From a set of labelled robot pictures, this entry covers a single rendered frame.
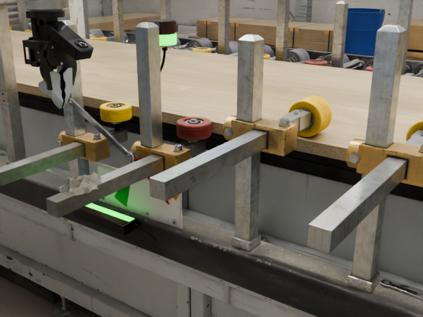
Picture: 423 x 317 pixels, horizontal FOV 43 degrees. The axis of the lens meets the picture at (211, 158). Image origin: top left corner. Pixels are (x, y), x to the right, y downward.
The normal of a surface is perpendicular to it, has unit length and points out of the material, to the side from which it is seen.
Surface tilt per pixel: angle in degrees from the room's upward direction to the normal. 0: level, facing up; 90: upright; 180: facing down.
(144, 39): 90
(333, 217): 0
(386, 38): 90
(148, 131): 90
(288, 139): 90
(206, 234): 0
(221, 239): 0
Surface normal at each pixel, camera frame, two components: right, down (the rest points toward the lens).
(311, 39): -0.62, 0.27
